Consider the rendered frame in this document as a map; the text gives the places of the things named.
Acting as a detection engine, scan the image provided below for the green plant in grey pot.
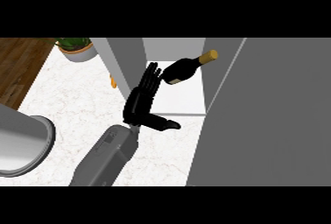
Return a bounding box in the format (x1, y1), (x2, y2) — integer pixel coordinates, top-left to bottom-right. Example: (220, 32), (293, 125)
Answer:
(51, 37), (98, 64)

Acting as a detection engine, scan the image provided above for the small orange object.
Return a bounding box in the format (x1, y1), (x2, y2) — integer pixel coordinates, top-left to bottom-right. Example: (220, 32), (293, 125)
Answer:
(107, 73), (119, 89)

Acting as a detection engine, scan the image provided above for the dark wine bottle, gold cap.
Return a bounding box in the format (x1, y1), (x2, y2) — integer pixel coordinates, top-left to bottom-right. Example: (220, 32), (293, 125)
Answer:
(159, 49), (220, 86)

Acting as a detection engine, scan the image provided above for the pale grey round appliance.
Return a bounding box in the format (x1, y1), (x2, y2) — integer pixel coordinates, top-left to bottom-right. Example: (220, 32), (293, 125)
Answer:
(0, 102), (57, 179)

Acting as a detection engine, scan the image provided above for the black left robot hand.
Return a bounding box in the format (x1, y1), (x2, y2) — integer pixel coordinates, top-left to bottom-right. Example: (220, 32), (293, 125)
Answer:
(121, 61), (181, 132)

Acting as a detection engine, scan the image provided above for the grey open cabinet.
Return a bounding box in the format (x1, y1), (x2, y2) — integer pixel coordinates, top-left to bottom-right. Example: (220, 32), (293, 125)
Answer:
(88, 37), (248, 117)

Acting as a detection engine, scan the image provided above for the large dark grey cabinet door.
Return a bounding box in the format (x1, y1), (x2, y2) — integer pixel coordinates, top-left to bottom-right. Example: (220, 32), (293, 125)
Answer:
(184, 37), (331, 187)

